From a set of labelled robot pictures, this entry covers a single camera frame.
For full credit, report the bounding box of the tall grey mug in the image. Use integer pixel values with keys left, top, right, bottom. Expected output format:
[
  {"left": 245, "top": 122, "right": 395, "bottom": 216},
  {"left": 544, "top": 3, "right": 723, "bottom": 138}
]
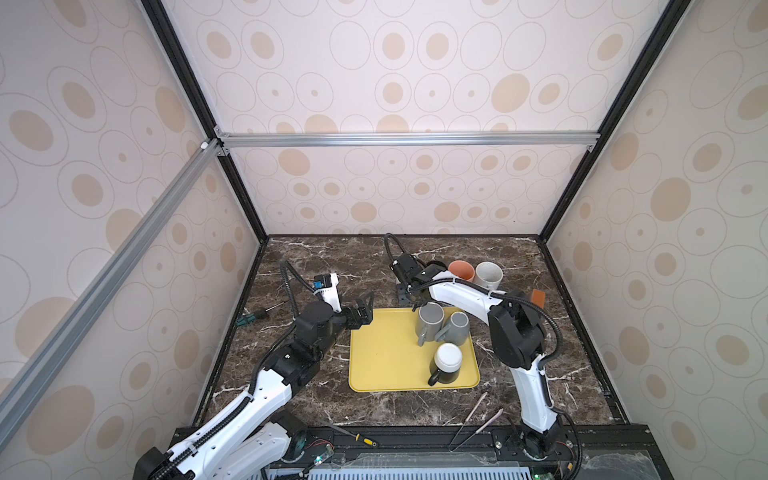
[{"left": 415, "top": 302, "right": 445, "bottom": 346}]

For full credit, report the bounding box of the pink cream mug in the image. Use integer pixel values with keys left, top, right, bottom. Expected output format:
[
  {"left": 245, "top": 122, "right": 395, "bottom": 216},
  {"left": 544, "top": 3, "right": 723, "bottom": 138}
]
[{"left": 448, "top": 260, "right": 475, "bottom": 282}]

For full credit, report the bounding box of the white speckled mug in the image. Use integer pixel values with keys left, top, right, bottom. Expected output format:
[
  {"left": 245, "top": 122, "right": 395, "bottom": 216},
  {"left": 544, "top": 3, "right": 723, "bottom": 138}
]
[{"left": 473, "top": 261, "right": 504, "bottom": 291}]

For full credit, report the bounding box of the black mug white bottom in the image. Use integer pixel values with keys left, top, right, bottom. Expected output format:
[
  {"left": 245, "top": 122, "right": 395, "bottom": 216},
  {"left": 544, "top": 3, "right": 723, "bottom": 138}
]
[{"left": 427, "top": 343, "right": 463, "bottom": 387}]

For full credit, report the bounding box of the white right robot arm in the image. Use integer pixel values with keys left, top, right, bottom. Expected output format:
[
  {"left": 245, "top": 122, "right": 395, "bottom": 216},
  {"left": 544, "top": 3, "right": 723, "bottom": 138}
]
[{"left": 389, "top": 252, "right": 563, "bottom": 460}]

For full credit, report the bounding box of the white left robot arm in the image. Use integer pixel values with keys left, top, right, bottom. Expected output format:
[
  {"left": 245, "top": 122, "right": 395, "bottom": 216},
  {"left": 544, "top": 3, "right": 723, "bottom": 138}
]
[{"left": 133, "top": 292, "right": 374, "bottom": 479}]

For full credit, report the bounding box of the grey mug lying back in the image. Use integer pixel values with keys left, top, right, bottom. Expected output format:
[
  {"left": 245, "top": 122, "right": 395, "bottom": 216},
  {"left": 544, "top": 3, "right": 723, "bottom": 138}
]
[{"left": 435, "top": 311, "right": 469, "bottom": 347}]

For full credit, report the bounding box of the yellow plastic tray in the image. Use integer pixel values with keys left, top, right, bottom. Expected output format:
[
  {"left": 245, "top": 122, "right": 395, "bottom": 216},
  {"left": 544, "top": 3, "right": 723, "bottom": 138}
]
[{"left": 349, "top": 308, "right": 480, "bottom": 392}]

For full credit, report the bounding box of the yellow black screwdriver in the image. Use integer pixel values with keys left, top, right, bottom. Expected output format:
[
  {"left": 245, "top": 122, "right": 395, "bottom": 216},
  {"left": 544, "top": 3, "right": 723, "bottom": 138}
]
[{"left": 327, "top": 423, "right": 378, "bottom": 448}]

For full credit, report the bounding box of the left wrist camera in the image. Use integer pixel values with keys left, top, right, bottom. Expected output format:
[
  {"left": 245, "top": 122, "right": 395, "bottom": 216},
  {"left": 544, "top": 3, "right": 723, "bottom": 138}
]
[{"left": 313, "top": 273, "right": 341, "bottom": 313}]

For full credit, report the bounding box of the green handled screwdriver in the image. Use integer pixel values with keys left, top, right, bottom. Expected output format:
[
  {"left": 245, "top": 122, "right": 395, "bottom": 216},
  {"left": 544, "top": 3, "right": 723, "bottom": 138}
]
[{"left": 235, "top": 302, "right": 283, "bottom": 328}]

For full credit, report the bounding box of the horizontal aluminium frame bar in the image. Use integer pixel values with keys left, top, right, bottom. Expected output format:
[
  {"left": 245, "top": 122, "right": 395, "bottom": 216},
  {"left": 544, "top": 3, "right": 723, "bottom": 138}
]
[{"left": 202, "top": 130, "right": 600, "bottom": 151}]

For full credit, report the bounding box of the left aluminium frame bar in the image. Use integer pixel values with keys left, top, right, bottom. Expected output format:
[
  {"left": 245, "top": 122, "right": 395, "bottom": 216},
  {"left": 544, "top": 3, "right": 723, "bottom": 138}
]
[{"left": 1, "top": 138, "right": 221, "bottom": 448}]

